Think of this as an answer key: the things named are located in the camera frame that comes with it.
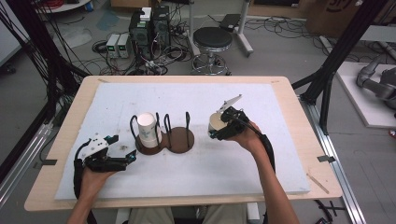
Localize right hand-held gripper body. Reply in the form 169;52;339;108
217;94;250;141

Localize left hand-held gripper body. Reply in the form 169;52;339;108
81;135;128;174

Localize single floral paper cup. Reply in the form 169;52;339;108
207;111;230;133

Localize brown cup holder black rods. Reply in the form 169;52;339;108
130;113;171;156
163;111;195;155

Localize stack of paper cups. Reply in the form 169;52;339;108
136;112;163;149

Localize person's right hand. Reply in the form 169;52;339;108
232;121;265;157

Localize person's left hand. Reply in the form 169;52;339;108
78;169;116;200

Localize white foam mat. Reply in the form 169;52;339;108
55;82;311;201

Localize person's left leg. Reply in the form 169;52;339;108
128;206;176;224

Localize person's leg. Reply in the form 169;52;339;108
128;206;176;224
201;203;249;224

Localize white metal stand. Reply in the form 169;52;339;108
186;0;255;59

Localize black round stool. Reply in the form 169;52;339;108
191;26;233;76

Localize person's right leg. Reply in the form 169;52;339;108
201;203;249;224

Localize black flat device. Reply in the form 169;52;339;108
219;13;243;33

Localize white power supply unit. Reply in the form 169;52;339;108
106;33;121;59
117;33;132;60

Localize thin wooden stick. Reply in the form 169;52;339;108
305;172;331;195

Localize black computer tower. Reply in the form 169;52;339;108
151;5;172;49
128;7;154;60

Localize white board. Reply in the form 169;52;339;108
335;60;396;129

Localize cardboard box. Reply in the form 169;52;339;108
305;0;366;39

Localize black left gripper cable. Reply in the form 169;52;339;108
73;139;98;224

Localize aluminium rail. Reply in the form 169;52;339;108
0;122;54;207
298;95;368;224

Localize black metal frame strut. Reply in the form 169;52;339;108
0;0;90;185
291;0;385;135

